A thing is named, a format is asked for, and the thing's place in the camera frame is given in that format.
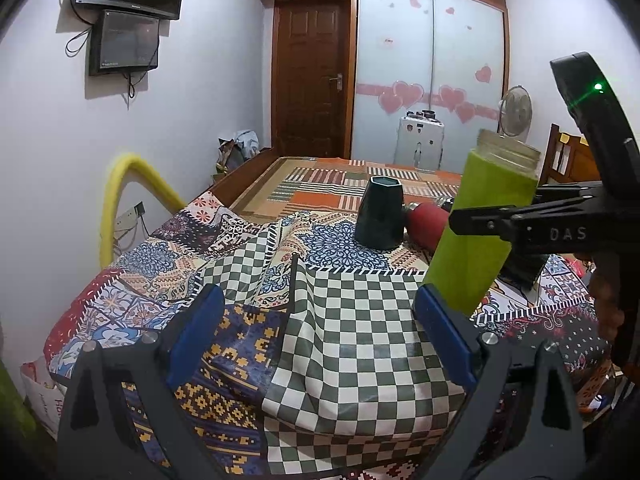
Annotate person's right hand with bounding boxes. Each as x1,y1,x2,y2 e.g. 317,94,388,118
587,257,627,363

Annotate dark green faceted cup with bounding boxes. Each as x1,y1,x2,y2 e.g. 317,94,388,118
354,176,405,251

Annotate standing fan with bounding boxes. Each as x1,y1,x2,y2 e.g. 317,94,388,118
498,86,531,139

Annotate frosted sliding wardrobe doors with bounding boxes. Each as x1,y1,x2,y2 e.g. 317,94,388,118
351,0,509,173

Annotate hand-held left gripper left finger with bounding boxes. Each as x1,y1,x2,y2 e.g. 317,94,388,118
57,284,236,480

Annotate black cable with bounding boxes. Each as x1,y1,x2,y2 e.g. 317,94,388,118
125,71,149,102
65,24,92,57

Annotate wall socket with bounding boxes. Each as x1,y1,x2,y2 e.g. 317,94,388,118
114,201,147,232

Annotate red bottle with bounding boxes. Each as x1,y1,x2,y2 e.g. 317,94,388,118
402,197,454,254

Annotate pile of clothes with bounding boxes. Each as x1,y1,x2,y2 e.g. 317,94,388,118
212,130,260,177

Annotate green bottle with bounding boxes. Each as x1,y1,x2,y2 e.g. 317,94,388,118
422,129,543,318

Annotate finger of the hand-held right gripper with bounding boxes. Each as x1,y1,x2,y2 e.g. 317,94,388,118
448,202,603,255
534,180,603,202

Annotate yellow foam tube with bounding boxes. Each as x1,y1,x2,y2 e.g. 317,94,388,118
100,154,189,271

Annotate white paper bag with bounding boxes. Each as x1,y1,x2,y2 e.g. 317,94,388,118
20,359,67,438

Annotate wooden bed frame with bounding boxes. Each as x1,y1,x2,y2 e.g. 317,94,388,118
206,147,281,213

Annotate patchwork printed blanket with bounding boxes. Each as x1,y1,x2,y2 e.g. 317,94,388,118
44,157,617,480

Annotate white appliance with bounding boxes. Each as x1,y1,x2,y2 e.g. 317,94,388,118
395,110,446,170

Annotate wooden chair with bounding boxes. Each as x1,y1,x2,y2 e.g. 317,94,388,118
542,123,602,187

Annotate brown wooden door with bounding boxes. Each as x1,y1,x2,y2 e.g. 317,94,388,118
272,1,352,159

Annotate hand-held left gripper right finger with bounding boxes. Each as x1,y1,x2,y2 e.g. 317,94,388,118
412,284,586,480

